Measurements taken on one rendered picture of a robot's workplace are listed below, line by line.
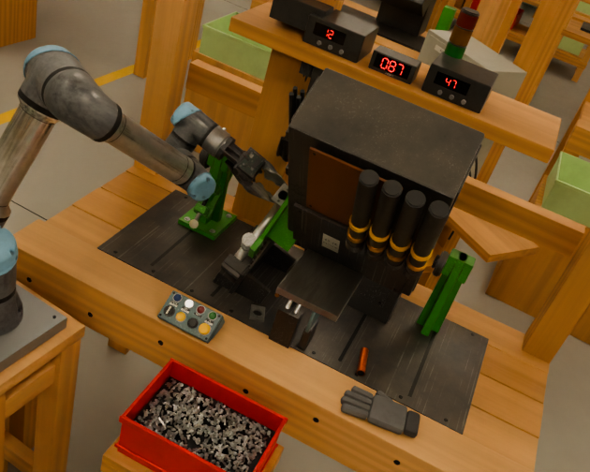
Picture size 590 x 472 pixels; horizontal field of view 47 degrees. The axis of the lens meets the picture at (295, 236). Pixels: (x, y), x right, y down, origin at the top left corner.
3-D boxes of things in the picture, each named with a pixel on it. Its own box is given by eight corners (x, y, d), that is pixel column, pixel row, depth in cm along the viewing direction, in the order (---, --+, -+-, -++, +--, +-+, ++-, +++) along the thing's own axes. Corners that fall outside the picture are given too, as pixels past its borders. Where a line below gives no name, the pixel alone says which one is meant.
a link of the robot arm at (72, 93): (85, 82, 135) (228, 180, 174) (66, 58, 142) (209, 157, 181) (50, 126, 137) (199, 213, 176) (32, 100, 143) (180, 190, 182)
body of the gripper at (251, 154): (250, 182, 175) (213, 153, 175) (249, 188, 184) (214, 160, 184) (269, 159, 176) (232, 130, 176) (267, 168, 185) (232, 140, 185)
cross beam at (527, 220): (569, 258, 197) (584, 233, 192) (184, 88, 222) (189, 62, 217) (570, 250, 201) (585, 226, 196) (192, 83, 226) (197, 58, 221)
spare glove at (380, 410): (419, 412, 172) (422, 405, 171) (414, 443, 164) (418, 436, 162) (345, 382, 174) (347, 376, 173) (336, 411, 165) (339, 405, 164)
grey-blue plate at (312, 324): (302, 351, 179) (317, 313, 171) (296, 348, 179) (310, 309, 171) (316, 331, 187) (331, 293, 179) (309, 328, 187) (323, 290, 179)
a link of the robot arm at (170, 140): (162, 180, 176) (187, 146, 174) (144, 157, 183) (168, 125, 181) (183, 189, 183) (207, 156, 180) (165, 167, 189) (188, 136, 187)
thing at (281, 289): (333, 326, 160) (337, 317, 158) (273, 296, 163) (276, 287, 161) (381, 249, 191) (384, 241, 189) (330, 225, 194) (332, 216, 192)
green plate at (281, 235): (277, 266, 181) (316, 213, 169) (252, 247, 181) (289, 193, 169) (293, 246, 190) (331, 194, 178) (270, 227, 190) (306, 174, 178)
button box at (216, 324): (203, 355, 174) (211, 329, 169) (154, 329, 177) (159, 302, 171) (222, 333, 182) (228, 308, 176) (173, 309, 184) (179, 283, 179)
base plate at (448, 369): (460, 439, 171) (463, 434, 170) (95, 253, 192) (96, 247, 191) (486, 343, 205) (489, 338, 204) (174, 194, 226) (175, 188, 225)
